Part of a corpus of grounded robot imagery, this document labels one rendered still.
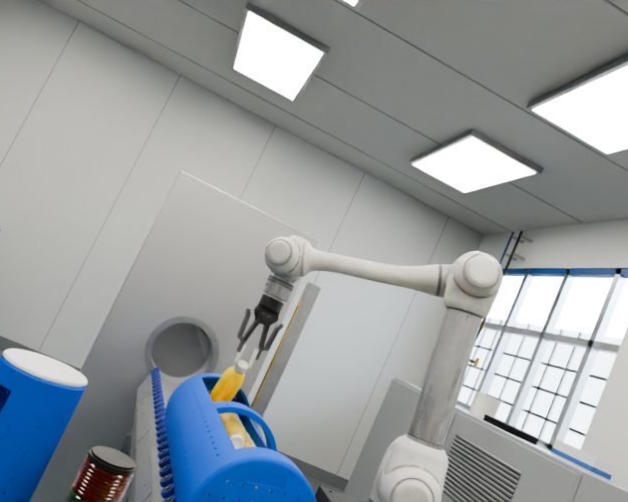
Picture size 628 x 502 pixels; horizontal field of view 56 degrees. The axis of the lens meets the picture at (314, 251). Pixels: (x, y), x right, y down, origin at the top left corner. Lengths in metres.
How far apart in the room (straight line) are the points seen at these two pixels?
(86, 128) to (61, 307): 1.86
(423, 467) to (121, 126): 5.57
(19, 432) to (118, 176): 4.76
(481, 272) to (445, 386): 0.32
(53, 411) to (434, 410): 1.16
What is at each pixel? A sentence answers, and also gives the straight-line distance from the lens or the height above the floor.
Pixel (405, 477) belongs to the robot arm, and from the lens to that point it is 1.62.
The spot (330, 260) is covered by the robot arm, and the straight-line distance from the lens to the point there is 1.73.
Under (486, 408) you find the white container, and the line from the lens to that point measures 3.82.
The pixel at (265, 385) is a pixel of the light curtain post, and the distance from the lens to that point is 2.75.
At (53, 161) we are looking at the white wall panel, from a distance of 6.70.
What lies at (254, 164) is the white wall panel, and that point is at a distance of 6.63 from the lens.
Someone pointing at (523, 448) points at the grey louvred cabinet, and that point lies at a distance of 3.04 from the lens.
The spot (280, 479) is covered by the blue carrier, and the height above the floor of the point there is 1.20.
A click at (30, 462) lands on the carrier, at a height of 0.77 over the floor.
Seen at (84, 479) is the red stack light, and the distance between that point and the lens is 0.81.
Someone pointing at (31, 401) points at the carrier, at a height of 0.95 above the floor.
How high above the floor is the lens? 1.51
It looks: 7 degrees up
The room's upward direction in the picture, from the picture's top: 25 degrees clockwise
